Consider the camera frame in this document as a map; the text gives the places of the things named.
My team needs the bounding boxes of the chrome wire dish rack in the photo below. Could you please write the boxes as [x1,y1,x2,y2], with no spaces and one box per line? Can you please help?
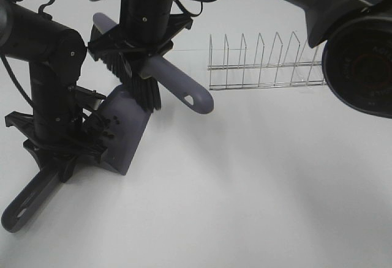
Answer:
[207,31,326,91]

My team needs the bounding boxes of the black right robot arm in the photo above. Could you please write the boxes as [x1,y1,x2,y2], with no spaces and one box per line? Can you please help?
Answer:
[88,0,391,118]

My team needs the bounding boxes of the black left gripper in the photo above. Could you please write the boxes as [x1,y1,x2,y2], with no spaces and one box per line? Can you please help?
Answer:
[4,62,108,183]

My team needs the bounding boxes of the purple plastic dustpan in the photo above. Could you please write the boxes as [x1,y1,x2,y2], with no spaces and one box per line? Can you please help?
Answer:
[1,85,151,233]

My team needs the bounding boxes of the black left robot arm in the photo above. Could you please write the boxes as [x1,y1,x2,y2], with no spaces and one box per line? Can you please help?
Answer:
[1,0,106,182]

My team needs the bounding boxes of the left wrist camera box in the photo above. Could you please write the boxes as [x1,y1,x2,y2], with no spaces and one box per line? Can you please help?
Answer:
[73,86,106,111]

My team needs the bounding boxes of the purple brush black bristles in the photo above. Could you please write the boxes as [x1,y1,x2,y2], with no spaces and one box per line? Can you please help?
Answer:
[87,12,214,116]

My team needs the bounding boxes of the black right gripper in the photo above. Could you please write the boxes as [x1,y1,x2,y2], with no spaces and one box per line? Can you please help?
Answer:
[88,0,193,80]

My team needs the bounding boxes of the pile of coffee beans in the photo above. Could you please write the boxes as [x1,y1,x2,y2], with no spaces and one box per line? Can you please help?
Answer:
[96,114,120,141]

